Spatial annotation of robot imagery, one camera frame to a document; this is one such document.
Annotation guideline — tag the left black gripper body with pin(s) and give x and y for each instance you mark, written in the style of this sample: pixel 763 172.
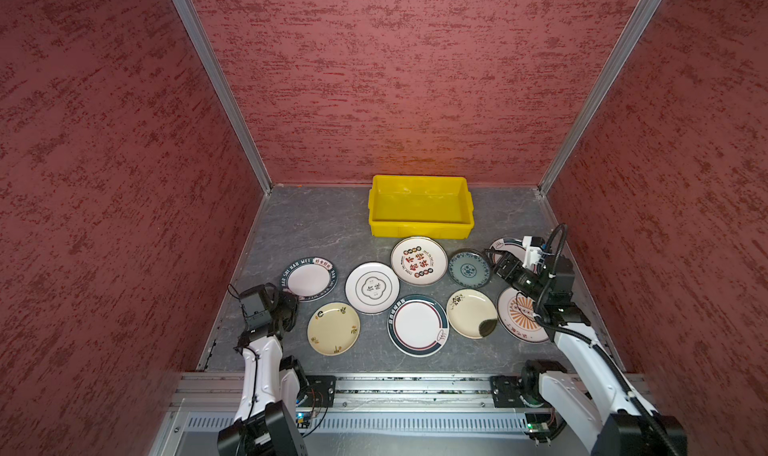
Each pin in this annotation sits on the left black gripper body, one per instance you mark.
pixel 285 308

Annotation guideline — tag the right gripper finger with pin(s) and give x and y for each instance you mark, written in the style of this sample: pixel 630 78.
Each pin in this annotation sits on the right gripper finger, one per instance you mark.
pixel 506 262
pixel 507 271

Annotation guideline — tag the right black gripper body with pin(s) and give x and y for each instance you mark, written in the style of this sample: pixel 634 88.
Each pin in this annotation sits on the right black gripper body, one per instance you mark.
pixel 528 283

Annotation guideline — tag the white plate green red rim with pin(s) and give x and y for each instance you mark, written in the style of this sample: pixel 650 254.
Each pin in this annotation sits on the white plate green red rim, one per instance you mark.
pixel 499 249

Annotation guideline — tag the white plate green lettered rim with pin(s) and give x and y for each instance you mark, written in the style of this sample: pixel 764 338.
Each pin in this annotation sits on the white plate green lettered rim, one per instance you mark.
pixel 309 279

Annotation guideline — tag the cream plate small flowers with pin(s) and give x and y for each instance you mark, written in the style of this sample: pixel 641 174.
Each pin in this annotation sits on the cream plate small flowers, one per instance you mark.
pixel 333 329

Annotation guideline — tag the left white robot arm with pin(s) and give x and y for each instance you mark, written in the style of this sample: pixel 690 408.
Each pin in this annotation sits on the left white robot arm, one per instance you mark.
pixel 265 422

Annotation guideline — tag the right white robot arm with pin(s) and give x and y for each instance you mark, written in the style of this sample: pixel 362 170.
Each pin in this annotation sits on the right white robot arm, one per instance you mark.
pixel 598 402

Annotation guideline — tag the yellow plastic bin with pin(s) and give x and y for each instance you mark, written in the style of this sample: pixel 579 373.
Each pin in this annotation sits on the yellow plastic bin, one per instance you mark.
pixel 434 207

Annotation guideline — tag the small teal patterned plate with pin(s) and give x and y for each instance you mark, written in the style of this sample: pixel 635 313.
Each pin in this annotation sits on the small teal patterned plate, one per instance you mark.
pixel 469 269

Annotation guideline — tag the white plate orange sunburst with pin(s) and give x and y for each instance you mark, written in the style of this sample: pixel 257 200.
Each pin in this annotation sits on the white plate orange sunburst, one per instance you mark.
pixel 516 314

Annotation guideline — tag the cream plate dark brush mark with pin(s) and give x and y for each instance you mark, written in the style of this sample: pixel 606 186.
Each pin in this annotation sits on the cream plate dark brush mark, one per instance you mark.
pixel 472 314

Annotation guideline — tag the white plate red characters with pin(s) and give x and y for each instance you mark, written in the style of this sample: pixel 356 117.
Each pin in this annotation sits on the white plate red characters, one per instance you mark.
pixel 419 261

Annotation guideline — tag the large white plate green rim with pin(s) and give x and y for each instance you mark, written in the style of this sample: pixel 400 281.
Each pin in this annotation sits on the large white plate green rim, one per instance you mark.
pixel 418 326

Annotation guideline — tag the white plate quatrefoil outline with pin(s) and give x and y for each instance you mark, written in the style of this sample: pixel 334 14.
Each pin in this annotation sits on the white plate quatrefoil outline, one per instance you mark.
pixel 372 288

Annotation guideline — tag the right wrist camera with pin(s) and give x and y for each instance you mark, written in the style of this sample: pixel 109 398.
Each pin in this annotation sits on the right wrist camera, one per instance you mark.
pixel 535 252

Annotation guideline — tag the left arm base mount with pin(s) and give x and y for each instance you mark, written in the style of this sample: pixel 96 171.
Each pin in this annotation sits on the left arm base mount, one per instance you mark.
pixel 319 392

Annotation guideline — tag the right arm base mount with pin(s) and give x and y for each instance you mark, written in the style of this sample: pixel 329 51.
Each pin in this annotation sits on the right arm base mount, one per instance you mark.
pixel 507 392

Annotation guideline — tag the aluminium mounting rail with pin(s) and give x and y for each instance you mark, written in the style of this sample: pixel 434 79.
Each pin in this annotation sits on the aluminium mounting rail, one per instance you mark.
pixel 372 414

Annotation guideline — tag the right aluminium corner post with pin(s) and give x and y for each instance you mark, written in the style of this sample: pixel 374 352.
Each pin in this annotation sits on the right aluminium corner post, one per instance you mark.
pixel 631 34

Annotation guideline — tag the aluminium corner post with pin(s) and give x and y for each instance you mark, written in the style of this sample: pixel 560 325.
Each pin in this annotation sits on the aluminium corner post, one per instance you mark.
pixel 205 52
pixel 631 34

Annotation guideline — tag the left aluminium corner post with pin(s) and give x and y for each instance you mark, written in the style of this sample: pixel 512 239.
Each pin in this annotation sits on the left aluminium corner post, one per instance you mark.
pixel 205 52

